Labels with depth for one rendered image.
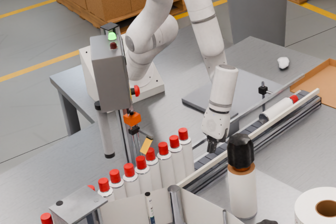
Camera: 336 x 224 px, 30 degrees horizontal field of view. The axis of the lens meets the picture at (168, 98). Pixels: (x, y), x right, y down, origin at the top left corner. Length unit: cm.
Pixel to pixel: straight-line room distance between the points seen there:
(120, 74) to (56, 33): 393
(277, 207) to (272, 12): 262
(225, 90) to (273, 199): 41
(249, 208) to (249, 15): 266
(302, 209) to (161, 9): 93
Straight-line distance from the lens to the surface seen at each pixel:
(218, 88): 223
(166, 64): 318
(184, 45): 335
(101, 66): 190
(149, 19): 244
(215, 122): 228
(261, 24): 462
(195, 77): 303
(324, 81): 294
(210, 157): 240
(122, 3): 555
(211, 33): 217
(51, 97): 479
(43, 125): 447
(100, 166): 253
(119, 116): 218
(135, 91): 197
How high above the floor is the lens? 231
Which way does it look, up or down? 31 degrees down
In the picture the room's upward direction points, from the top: 7 degrees counter-clockwise
